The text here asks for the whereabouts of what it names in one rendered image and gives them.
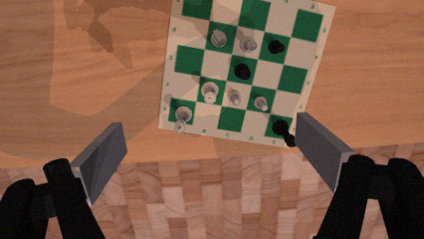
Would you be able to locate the green and white chessboard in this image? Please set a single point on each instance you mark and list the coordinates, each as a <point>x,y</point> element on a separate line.
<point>285,79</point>

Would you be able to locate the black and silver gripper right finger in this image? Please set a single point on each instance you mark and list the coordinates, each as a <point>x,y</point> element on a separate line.
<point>354,178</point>

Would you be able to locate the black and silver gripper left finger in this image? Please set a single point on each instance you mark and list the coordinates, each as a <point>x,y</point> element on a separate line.
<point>74,187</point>

